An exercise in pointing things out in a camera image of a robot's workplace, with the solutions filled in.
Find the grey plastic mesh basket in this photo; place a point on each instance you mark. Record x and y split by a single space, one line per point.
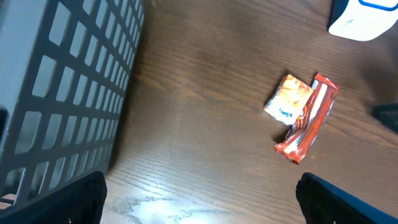
65 69

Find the small orange packet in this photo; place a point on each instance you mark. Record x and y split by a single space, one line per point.
288 101

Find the white barcode scanner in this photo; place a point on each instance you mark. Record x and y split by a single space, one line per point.
362 20

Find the red orange snack bar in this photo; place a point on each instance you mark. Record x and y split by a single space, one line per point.
304 131

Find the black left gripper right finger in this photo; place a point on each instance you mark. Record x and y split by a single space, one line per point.
323 202

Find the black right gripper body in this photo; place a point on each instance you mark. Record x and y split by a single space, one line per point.
387 115

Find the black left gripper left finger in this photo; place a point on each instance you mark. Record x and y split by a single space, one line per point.
81 202

